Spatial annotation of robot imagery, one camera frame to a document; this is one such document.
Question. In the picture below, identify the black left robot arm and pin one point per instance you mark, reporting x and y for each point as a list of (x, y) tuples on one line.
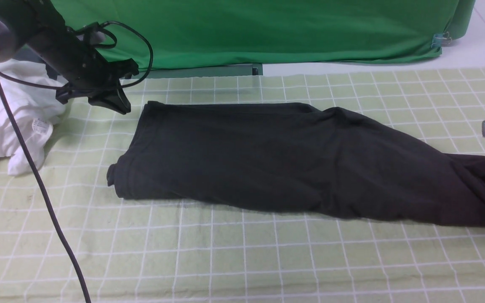
[(20, 21)]

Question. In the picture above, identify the dark gray long-sleeve top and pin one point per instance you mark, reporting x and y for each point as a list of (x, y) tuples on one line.
[(294, 158)]

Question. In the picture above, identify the green checkered tablecloth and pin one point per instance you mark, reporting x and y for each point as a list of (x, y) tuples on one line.
[(185, 252)]

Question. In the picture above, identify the teal binder clip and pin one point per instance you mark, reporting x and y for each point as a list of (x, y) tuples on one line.
[(440, 40)]

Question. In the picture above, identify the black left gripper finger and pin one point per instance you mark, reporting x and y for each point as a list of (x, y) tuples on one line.
[(114, 100)]

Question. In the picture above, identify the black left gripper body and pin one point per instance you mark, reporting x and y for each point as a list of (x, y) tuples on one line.
[(84, 68)]

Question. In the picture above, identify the dark green metal base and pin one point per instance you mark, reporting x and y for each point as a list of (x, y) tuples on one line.
[(232, 70)]

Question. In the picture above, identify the green backdrop cloth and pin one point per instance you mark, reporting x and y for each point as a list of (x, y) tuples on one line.
[(200, 33)]

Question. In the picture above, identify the white crumpled shirt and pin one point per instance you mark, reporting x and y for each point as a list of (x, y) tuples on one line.
[(36, 111)]

